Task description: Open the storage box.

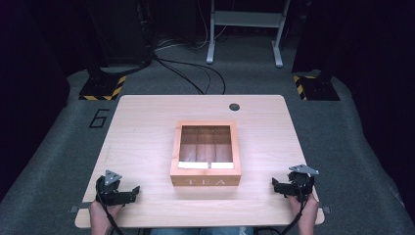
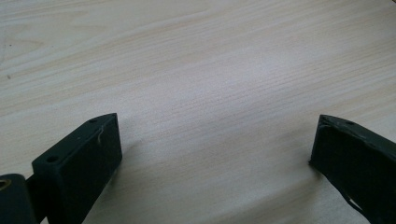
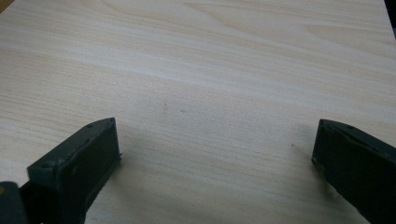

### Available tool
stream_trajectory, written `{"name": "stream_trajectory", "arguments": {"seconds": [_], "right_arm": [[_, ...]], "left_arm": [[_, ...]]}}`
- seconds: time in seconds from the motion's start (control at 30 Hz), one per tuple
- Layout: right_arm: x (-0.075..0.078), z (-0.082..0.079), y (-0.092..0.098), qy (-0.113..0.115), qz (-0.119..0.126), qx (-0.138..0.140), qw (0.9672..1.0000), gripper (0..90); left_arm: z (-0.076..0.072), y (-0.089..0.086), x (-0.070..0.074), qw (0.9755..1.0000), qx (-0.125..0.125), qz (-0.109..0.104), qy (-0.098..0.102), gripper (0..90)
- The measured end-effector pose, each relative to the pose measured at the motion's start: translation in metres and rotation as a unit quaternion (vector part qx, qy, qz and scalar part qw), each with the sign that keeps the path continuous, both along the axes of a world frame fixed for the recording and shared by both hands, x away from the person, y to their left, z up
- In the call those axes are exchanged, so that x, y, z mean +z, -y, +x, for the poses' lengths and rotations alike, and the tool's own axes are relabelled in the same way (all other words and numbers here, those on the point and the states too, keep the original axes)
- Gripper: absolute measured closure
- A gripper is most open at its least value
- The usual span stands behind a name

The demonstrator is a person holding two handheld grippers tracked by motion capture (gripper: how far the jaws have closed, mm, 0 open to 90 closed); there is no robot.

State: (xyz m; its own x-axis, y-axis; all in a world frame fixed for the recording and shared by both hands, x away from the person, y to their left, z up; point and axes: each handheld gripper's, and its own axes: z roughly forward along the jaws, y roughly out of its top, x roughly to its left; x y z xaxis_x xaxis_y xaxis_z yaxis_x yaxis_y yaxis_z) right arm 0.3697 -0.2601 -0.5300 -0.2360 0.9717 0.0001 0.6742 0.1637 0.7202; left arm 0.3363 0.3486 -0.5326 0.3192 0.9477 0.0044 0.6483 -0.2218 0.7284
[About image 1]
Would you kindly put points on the white metal stand frame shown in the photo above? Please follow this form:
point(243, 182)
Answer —
point(248, 19)

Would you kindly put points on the short white tea bag packet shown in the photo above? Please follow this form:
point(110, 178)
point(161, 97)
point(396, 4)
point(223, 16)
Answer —
point(222, 165)

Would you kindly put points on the grey table edge bracket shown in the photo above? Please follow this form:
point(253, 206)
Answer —
point(326, 210)
point(80, 208)

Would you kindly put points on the black base with hazard stripes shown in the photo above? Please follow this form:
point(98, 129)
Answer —
point(318, 88)
point(102, 88)

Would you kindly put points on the person's right hand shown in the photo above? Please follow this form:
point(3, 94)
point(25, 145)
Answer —
point(306, 209)

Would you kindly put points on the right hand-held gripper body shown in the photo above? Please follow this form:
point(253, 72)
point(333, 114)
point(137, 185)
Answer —
point(301, 184)

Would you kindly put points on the black cabinet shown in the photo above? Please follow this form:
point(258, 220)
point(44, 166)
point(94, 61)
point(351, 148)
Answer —
point(120, 32)

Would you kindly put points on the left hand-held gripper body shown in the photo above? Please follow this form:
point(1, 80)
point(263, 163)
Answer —
point(109, 194)

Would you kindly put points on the wooden tea box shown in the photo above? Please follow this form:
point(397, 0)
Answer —
point(205, 180)

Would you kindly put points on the person's left hand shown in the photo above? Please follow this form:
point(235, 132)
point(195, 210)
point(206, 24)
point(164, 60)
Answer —
point(102, 213)

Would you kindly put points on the round dark table grommet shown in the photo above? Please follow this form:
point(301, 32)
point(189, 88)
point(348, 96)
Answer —
point(234, 106)

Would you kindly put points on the long white tea bag packet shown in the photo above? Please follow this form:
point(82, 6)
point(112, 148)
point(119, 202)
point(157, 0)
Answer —
point(192, 165)

